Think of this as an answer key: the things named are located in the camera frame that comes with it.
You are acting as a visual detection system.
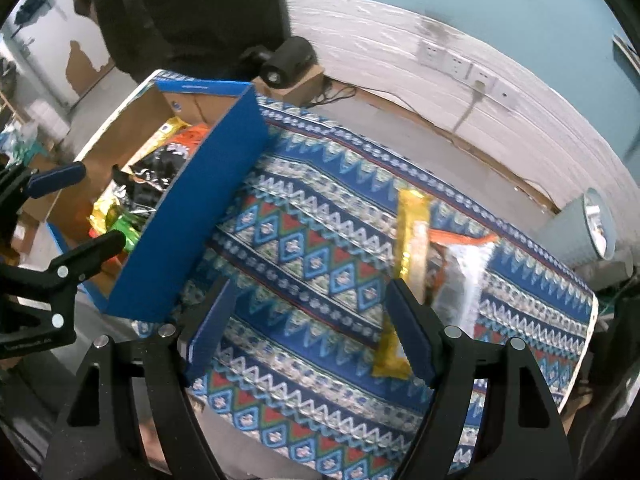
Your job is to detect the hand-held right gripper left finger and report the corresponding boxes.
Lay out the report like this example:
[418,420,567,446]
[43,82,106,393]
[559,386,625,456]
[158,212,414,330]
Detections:
[45,275,241,480]

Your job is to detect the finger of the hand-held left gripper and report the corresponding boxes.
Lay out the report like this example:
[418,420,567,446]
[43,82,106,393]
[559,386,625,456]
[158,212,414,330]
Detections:
[0,161,87,241]
[0,230,126,358]

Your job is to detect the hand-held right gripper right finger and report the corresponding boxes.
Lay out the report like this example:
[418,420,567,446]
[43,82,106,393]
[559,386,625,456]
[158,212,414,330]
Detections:
[385,279,573,480]

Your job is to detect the gold foil snack packet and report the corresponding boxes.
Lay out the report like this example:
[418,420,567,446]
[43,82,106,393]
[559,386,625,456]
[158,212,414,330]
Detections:
[89,195,131,236]

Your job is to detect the silver snack bag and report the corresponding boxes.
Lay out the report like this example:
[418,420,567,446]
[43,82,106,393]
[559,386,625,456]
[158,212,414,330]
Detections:
[427,227,501,338]

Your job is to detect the black snack packet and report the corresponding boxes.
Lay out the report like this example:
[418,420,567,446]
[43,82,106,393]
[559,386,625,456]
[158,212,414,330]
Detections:
[112,142,193,206]

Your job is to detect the blue cardboard box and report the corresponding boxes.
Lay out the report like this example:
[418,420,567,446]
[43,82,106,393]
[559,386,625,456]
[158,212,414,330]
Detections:
[45,69,271,322]

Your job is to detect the orange snack bag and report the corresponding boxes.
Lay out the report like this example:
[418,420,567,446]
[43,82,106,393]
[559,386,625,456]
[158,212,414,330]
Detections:
[170,122,211,161]

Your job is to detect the blue patterned tablecloth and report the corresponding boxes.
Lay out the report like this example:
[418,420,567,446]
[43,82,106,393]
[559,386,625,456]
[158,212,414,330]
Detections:
[132,95,599,478]

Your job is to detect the grey trash bin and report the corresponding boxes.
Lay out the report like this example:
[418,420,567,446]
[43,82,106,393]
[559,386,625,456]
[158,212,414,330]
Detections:
[530,187,618,271]

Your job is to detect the small brown cardboard box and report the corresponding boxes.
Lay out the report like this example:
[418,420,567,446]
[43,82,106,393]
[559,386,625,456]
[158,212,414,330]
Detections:
[252,64,326,106]

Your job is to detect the wooden board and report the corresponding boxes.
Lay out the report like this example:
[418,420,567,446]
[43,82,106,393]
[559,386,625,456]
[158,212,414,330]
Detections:
[612,35,640,70]

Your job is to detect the black cables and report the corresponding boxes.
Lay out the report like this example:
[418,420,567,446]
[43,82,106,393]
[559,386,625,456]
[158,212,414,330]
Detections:
[305,82,358,109]

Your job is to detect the grey plug with cable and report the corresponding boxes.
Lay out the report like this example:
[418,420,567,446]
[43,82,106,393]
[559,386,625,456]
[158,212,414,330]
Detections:
[452,80,488,133]

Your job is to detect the white wall socket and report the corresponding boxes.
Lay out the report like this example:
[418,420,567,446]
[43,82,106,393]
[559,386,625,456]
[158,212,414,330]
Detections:
[470,65,498,95]
[442,52,472,81]
[417,40,446,68]
[495,77,519,109]

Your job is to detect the black security camera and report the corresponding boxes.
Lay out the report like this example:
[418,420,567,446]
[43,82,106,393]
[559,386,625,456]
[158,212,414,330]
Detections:
[239,36,317,88]

